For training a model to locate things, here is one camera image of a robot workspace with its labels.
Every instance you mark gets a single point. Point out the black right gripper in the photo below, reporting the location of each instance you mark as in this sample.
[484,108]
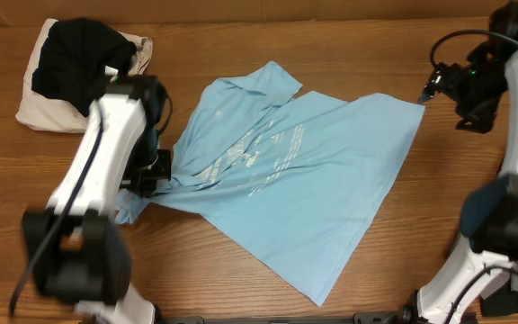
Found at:
[484,114]

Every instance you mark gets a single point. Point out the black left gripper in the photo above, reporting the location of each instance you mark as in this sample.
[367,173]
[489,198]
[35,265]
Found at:
[138,182]

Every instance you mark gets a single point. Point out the light blue t-shirt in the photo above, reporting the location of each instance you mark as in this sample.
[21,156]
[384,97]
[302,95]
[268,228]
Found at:
[294,178]

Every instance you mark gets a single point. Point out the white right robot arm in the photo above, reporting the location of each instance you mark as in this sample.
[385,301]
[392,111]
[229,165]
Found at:
[485,253]

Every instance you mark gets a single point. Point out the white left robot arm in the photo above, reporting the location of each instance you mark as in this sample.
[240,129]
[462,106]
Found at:
[75,252]

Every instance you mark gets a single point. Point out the beige folded garment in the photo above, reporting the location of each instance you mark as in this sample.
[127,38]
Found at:
[42,114]

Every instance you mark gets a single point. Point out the black folded garment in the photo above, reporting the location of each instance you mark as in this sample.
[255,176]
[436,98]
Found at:
[73,60]

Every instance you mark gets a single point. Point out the black garment under grey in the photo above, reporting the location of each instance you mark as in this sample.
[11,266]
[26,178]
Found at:
[503,302]

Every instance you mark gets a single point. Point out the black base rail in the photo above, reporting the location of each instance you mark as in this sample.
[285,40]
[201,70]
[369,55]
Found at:
[286,320]

